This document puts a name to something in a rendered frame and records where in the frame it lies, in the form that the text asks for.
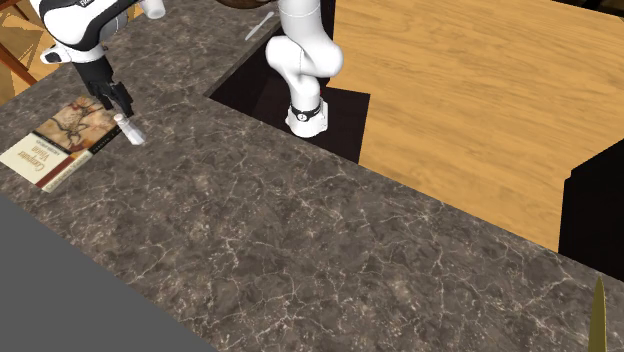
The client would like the beige book with brown picture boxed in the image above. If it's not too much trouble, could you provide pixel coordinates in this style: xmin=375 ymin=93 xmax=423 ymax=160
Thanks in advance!
xmin=0 ymin=95 xmax=124 ymax=194

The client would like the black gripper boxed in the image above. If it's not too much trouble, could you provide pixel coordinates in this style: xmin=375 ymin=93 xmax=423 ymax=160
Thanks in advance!
xmin=71 ymin=54 xmax=136 ymax=119

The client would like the white slim utensil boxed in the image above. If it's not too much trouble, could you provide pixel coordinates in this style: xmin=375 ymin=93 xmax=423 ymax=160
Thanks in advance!
xmin=243 ymin=11 xmax=277 ymax=43

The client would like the brown wooden chair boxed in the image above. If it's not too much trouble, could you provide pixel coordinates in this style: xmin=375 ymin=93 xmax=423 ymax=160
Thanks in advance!
xmin=0 ymin=0 xmax=41 ymax=88

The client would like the dark robot stand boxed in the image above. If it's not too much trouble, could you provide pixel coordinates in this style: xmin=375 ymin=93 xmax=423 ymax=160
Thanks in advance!
xmin=208 ymin=23 xmax=372 ymax=165

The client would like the brown bowl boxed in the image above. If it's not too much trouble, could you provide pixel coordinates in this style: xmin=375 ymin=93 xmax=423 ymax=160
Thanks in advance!
xmin=214 ymin=0 xmax=275 ymax=10

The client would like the olive green pointed leaf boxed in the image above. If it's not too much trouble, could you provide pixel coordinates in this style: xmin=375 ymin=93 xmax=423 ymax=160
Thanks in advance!
xmin=586 ymin=276 xmax=609 ymax=352

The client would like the white cylinder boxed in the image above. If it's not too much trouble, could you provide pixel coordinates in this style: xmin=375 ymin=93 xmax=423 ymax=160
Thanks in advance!
xmin=141 ymin=0 xmax=167 ymax=20

